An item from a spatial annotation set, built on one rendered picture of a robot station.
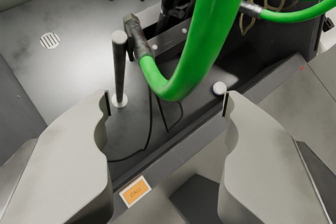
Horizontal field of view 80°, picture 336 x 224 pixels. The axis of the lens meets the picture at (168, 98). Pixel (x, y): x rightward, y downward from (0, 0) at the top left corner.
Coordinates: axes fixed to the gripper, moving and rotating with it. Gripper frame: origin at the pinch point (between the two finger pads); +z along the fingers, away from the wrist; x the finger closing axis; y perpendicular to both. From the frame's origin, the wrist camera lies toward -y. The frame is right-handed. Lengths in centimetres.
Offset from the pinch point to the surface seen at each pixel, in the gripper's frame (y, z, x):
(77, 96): 19.7, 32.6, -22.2
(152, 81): 1.2, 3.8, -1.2
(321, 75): 68, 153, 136
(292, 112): 88, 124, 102
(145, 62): 0.9, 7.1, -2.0
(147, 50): 0.4, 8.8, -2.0
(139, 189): 27.2, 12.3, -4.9
